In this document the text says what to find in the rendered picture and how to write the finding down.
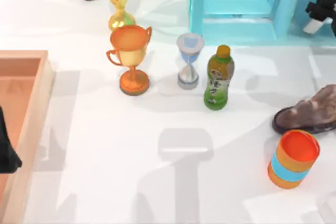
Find grey and blue hourglass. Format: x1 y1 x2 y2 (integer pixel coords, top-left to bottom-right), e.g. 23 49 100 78
176 33 205 89

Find green bottle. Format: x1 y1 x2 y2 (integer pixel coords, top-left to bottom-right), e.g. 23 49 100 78
203 45 235 111

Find light blue rack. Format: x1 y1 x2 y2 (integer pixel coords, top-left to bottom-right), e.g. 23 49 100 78
187 0 336 46

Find orange and blue cup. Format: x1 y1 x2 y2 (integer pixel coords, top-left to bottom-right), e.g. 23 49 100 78
267 129 321 190

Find brown shoe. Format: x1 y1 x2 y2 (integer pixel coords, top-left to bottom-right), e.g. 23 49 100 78
272 84 336 135

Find salmon shallow box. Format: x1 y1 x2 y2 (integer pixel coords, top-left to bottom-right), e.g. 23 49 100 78
0 50 55 224

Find black and white spray bottle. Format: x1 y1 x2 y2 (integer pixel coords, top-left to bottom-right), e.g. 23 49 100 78
302 0 336 37

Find orange two-handled trophy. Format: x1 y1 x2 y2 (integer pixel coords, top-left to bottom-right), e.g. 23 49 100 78
106 25 153 96

